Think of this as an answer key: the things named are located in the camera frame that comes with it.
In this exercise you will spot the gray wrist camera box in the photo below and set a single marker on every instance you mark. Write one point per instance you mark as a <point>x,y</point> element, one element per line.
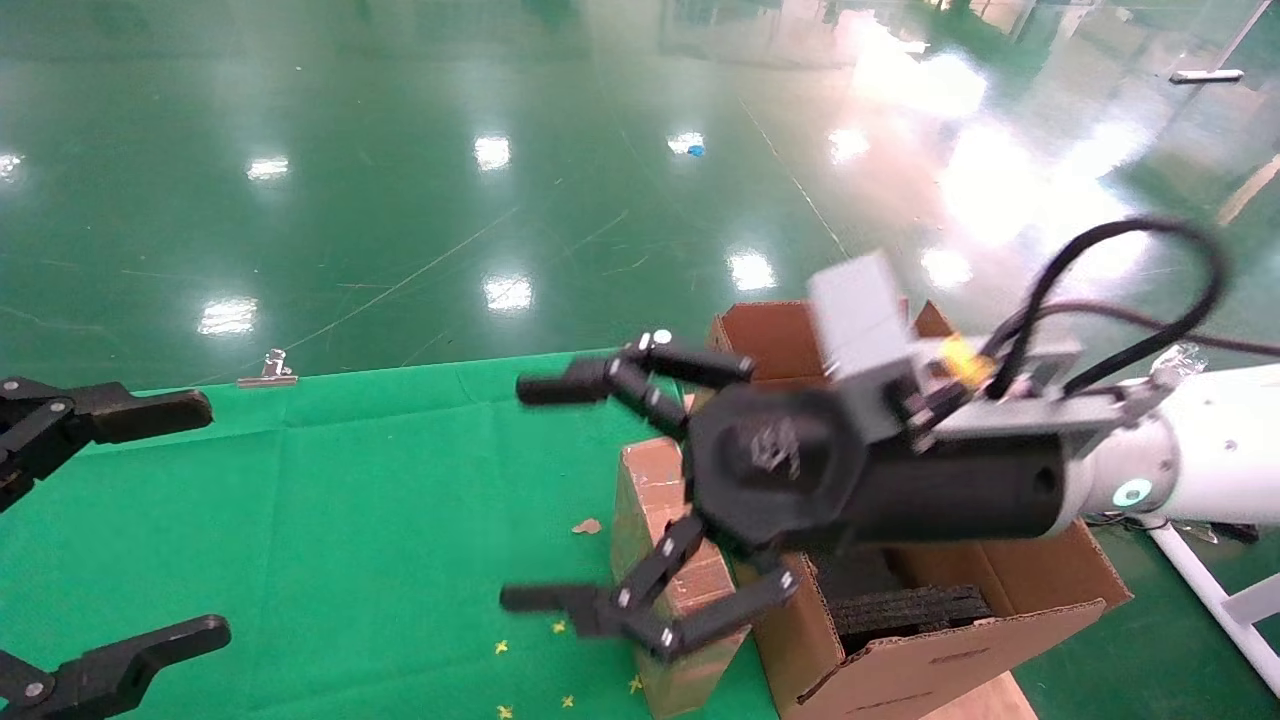
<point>860,320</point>

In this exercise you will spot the silver binder clip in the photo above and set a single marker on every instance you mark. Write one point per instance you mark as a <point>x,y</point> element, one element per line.
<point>272,372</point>

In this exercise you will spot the black foam block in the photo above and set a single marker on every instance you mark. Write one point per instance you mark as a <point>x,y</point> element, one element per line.
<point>900,610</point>

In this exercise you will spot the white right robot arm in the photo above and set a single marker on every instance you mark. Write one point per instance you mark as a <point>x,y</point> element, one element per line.
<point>1220,450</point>

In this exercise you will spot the white metal frame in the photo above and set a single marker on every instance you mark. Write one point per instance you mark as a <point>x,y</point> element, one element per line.
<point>1210,590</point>

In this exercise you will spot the white bar on floor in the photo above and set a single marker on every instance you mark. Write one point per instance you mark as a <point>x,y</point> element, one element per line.
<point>1205,76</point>

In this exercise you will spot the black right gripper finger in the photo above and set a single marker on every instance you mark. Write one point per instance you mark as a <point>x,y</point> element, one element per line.
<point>640,610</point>
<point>620,375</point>

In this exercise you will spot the gray camera mounting bracket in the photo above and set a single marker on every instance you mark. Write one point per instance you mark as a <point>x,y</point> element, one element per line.
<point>1030,415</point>

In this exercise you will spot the green table cloth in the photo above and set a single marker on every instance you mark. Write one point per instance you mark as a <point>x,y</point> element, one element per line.
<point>350,500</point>

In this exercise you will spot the small brown cardboard box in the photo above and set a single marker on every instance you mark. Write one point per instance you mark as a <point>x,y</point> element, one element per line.
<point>650,480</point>

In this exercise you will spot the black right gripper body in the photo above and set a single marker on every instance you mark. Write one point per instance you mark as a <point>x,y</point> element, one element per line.
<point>800,500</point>

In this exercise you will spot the small brown paper scrap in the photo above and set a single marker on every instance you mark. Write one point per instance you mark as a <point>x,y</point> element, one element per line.
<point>587,526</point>

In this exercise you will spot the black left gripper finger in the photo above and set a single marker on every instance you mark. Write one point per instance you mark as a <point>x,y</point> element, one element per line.
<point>130,412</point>
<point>120,665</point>

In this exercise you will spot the large open cardboard carton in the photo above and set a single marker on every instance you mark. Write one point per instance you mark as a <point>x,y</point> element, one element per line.
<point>900,680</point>

